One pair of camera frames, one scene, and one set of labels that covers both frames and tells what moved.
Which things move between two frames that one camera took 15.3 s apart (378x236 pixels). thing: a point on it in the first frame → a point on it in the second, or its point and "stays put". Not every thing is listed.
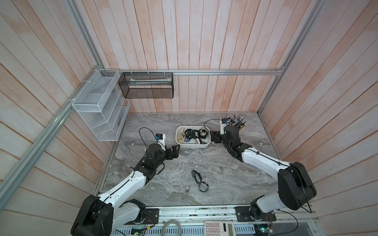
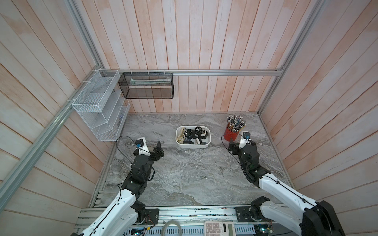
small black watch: [205, 184] → [200, 131]
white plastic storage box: [193, 136] stays put
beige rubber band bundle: [180, 138] stays put
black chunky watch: [190, 134] stays put
